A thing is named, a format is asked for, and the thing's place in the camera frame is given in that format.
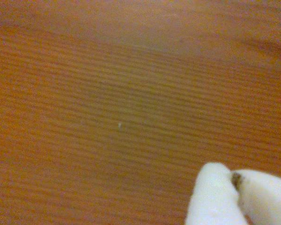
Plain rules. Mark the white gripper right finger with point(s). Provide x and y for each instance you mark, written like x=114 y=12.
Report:
x=267 y=199

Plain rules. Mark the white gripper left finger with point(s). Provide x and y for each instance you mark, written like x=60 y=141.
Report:
x=213 y=199

